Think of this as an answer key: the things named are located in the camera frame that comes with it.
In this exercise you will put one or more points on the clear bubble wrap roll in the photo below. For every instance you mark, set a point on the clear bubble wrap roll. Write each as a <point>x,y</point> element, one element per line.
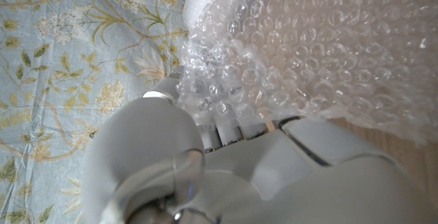
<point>308,46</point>

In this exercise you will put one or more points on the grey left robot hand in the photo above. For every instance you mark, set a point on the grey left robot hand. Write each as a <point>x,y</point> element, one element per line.
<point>273,183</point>

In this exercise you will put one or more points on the floral butterfly backdrop cloth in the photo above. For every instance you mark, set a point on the floral butterfly backdrop cloth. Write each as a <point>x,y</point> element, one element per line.
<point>68,63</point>

